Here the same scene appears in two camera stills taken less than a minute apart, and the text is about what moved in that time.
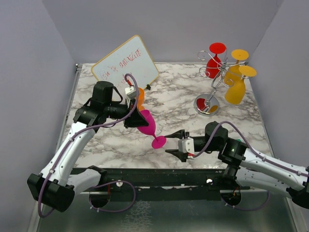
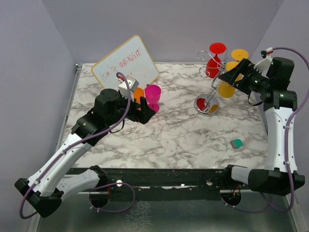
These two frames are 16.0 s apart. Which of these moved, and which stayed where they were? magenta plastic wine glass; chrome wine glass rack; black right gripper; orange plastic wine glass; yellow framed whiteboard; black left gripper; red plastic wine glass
Moved: black left gripper; magenta plastic wine glass; black right gripper
Stayed: orange plastic wine glass; chrome wine glass rack; yellow framed whiteboard; red plastic wine glass
